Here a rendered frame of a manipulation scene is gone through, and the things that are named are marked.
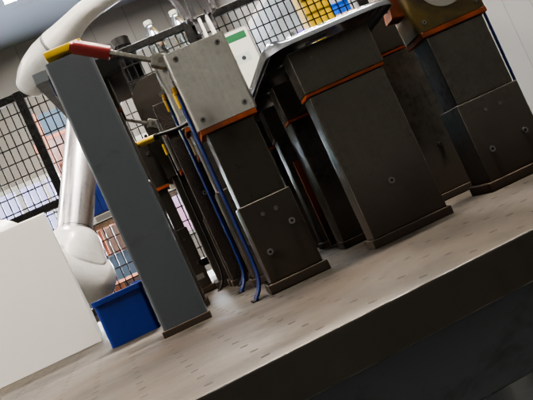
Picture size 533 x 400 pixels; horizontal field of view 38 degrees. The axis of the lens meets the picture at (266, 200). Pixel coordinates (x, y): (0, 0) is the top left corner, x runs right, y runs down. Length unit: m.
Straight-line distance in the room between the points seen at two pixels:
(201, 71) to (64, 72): 0.23
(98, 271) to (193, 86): 1.14
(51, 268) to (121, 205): 0.68
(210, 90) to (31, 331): 0.91
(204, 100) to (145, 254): 0.25
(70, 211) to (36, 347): 0.52
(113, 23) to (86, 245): 6.59
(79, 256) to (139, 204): 0.98
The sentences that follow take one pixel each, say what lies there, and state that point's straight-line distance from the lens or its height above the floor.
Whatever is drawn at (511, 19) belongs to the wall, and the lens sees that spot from 4.10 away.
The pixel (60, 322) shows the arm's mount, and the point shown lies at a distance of 1.81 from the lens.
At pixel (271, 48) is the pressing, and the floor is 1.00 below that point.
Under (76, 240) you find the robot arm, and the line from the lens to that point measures 2.13.
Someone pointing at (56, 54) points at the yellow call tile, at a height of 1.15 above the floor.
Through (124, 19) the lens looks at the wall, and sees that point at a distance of 8.63.
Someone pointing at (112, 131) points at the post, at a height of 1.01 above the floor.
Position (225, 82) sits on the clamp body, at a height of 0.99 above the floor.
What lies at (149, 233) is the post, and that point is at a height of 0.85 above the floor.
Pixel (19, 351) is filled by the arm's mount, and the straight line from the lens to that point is 1.82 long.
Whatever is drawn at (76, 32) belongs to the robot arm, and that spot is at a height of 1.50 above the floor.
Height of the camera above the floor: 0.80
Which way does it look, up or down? 1 degrees up
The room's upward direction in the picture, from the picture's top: 25 degrees counter-clockwise
